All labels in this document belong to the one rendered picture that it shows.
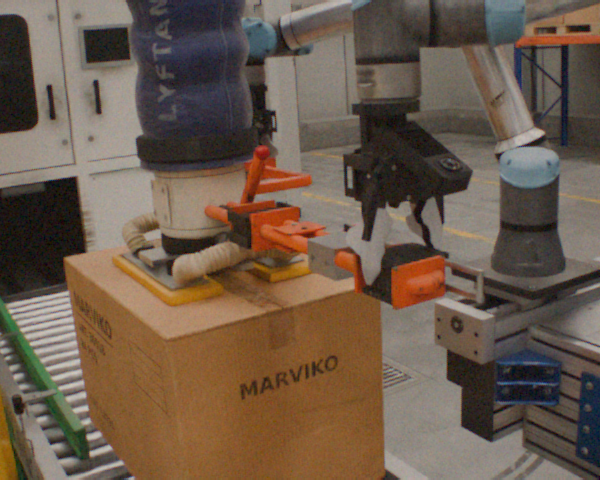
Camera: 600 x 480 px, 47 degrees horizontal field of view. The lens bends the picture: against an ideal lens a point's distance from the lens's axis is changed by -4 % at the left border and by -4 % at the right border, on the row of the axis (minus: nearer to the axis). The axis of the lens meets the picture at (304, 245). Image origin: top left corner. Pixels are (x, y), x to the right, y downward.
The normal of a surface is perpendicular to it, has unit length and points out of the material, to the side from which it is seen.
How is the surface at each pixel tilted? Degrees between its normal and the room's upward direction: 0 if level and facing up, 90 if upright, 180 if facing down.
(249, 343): 90
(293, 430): 90
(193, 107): 78
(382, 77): 90
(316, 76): 90
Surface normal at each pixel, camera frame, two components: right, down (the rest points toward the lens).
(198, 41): 0.24, -0.11
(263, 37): -0.33, 0.26
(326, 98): 0.52, 0.18
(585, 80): -0.85, 0.18
